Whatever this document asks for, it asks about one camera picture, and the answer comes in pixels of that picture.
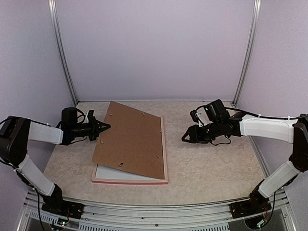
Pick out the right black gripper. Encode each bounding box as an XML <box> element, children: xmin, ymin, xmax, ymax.
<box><xmin>182</xmin><ymin>119</ymin><xmax>223</xmax><ymax>144</ymax></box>

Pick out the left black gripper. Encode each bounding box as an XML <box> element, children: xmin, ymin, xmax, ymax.
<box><xmin>71</xmin><ymin>115</ymin><xmax>110</xmax><ymax>141</ymax></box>

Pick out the brown cardboard backing board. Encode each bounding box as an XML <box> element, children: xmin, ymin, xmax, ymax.
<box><xmin>91</xmin><ymin>101</ymin><xmax>165</xmax><ymax>180</ymax></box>

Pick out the wooden picture frame pink edge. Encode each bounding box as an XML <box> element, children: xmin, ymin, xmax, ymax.
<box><xmin>91</xmin><ymin>115</ymin><xmax>168</xmax><ymax>185</ymax></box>

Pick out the photo print white border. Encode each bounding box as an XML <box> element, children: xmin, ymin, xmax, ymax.
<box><xmin>95</xmin><ymin>165</ymin><xmax>153</xmax><ymax>180</ymax></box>

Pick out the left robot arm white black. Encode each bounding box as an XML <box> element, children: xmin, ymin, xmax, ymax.
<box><xmin>0</xmin><ymin>107</ymin><xmax>111</xmax><ymax>214</ymax></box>

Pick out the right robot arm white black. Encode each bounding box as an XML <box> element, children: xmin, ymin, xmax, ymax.
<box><xmin>181</xmin><ymin>113</ymin><xmax>308</xmax><ymax>214</ymax></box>

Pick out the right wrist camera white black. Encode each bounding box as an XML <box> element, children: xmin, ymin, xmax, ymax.
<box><xmin>190</xmin><ymin>99</ymin><xmax>230</xmax><ymax>127</ymax></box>

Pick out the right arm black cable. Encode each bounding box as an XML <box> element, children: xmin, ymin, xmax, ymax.
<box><xmin>226</xmin><ymin>107</ymin><xmax>308</xmax><ymax>121</ymax></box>

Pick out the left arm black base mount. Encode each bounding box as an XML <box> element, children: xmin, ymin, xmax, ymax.
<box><xmin>42</xmin><ymin>200</ymin><xmax>85</xmax><ymax>219</ymax></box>

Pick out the front aluminium rail base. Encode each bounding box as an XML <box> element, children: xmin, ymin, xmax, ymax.
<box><xmin>15</xmin><ymin>190</ymin><xmax>298</xmax><ymax>231</ymax></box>

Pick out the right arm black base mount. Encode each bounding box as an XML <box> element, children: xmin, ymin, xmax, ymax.
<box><xmin>229</xmin><ymin>199</ymin><xmax>272</xmax><ymax>219</ymax></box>

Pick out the left aluminium corner post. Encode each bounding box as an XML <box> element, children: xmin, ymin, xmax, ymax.
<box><xmin>48</xmin><ymin>0</ymin><xmax>79</xmax><ymax>106</ymax></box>

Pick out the aluminium corner post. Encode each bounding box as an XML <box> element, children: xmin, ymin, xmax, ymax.
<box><xmin>232</xmin><ymin>0</ymin><xmax>262</xmax><ymax>106</ymax></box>
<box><xmin>48</xmin><ymin>0</ymin><xmax>79</xmax><ymax>106</ymax></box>

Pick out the right aluminium corner post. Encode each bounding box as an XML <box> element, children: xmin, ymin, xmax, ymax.
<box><xmin>232</xmin><ymin>0</ymin><xmax>262</xmax><ymax>106</ymax></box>

